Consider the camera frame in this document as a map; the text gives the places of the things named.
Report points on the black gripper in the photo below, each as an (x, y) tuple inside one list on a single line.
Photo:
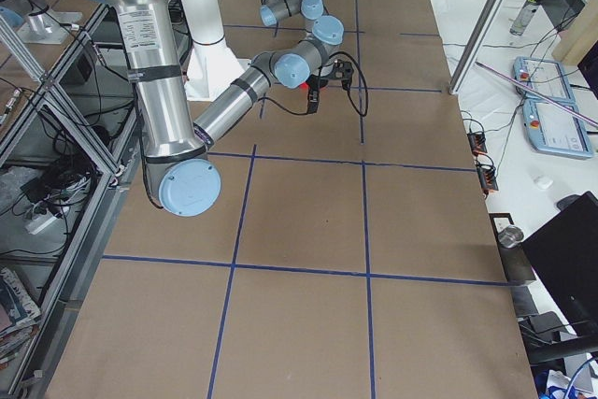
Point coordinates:
[(318, 80)]

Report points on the plastic bottle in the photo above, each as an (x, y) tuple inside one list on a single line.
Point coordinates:
[(525, 15)]

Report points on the far teach pendant tablet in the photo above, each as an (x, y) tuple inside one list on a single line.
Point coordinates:
[(544, 76)]

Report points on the teach pendant tablet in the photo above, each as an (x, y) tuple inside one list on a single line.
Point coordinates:
[(544, 76), (552, 131)]

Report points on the metal cup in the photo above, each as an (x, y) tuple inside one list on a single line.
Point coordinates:
[(510, 236)]

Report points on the near teach pendant tablet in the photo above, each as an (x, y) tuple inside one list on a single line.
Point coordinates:
[(552, 131)]

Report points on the grabber reacher stick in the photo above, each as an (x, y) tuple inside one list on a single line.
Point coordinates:
[(538, 94)]

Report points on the black laptop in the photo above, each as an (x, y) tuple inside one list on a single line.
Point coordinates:
[(563, 253)]

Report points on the stack of books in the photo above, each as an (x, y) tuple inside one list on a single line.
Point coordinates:
[(19, 315)]

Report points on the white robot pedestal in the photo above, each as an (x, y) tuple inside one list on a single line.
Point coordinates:
[(213, 65)]

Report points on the aluminium frame post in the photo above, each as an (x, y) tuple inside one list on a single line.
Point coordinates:
[(474, 44)]

